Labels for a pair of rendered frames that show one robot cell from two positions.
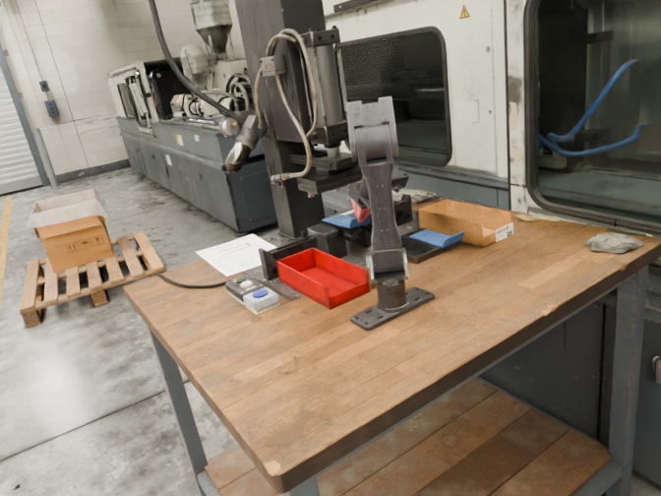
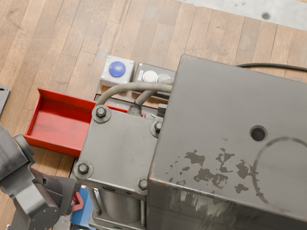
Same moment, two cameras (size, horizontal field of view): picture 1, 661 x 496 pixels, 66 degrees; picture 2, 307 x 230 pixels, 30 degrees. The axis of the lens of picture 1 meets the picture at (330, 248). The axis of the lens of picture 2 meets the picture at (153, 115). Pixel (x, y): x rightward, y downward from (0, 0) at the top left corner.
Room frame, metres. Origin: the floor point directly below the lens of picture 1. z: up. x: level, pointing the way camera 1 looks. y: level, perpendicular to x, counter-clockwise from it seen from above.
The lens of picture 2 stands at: (1.61, -0.18, 2.13)
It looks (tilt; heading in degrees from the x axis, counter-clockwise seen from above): 69 degrees down; 133
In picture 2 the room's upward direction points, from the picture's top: 2 degrees clockwise
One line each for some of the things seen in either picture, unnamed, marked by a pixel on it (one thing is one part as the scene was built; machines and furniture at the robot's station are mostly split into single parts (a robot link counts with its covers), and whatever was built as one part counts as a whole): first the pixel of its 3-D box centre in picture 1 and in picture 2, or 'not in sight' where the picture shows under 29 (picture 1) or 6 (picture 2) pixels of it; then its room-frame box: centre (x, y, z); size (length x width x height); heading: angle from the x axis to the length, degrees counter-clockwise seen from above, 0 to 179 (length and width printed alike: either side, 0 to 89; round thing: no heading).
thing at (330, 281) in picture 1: (321, 276); (84, 128); (1.20, 0.04, 0.93); 0.25 x 0.12 x 0.06; 31
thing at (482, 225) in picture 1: (463, 222); not in sight; (1.42, -0.40, 0.93); 0.25 x 0.13 x 0.08; 31
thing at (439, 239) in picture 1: (436, 234); not in sight; (1.35, -0.30, 0.93); 0.15 x 0.07 x 0.03; 30
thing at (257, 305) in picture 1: (263, 304); (117, 75); (1.15, 0.19, 0.90); 0.07 x 0.07 x 0.06; 31
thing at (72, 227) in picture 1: (75, 227); not in sight; (4.25, 2.12, 0.40); 0.67 x 0.60 x 0.50; 23
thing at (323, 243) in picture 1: (345, 236); not in sight; (1.45, -0.05, 0.94); 0.20 x 0.10 x 0.07; 121
